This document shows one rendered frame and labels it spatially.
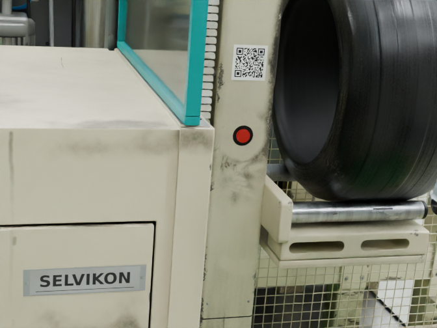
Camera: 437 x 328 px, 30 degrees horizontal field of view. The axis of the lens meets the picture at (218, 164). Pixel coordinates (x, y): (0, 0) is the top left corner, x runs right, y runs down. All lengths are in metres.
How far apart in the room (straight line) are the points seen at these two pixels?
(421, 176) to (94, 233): 0.95
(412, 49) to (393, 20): 0.07
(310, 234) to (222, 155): 0.26
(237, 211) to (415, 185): 0.39
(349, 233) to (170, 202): 0.87
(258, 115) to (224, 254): 0.33
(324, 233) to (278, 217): 0.12
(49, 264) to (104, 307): 0.09
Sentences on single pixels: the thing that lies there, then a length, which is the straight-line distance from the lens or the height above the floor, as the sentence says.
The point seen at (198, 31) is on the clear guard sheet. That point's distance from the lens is 0.96.
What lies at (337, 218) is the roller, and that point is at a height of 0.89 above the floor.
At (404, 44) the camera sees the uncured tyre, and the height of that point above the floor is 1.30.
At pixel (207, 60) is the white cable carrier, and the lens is 1.72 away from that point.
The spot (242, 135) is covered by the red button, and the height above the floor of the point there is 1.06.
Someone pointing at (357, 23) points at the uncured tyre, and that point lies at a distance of 1.67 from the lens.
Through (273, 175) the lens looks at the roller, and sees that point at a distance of 2.05.
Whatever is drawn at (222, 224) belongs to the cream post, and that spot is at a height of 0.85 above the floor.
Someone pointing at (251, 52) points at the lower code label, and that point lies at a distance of 1.73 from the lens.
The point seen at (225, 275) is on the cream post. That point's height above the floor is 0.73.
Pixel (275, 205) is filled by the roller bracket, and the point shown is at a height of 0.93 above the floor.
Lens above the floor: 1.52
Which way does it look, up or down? 17 degrees down
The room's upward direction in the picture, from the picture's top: 5 degrees clockwise
